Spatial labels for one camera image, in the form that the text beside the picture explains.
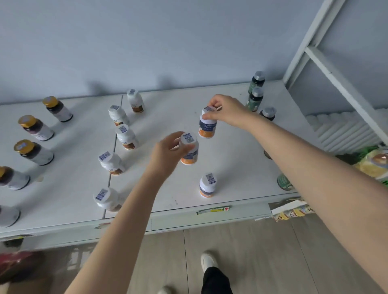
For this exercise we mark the person's right hand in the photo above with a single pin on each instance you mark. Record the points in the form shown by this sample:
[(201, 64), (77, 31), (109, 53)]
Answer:
[(233, 110)]

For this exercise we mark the person's left hand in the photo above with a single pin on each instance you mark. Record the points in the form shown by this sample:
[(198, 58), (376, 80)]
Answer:
[(163, 160)]

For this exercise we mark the white bottle blue label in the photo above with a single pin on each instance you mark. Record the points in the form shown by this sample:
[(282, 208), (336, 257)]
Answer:
[(189, 139), (207, 128)]

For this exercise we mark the white orange bottle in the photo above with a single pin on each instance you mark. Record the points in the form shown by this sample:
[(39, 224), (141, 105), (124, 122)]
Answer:
[(207, 184)]

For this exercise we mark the white metal shelf rack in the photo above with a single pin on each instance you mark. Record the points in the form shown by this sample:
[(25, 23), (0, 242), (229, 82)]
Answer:
[(60, 187)]

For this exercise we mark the person's left forearm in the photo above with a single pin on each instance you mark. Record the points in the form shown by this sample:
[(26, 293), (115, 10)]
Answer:
[(121, 239)]

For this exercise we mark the person's right forearm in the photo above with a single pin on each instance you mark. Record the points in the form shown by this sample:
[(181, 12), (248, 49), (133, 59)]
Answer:
[(318, 187)]

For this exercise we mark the person's right white shoe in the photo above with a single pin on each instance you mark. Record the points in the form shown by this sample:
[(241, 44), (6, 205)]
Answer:
[(208, 261)]

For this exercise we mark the person's black trousers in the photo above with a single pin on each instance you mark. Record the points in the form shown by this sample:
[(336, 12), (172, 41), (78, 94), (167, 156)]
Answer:
[(216, 281)]

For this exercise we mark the white radiator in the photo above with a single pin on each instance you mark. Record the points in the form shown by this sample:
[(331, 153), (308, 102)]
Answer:
[(342, 130)]

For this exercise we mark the yellow cartoon snack strip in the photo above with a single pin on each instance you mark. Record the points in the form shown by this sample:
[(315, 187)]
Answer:
[(291, 212)]

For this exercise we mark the colourful cartoon snack packets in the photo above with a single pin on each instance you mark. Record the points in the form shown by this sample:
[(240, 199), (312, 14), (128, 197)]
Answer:
[(373, 163)]

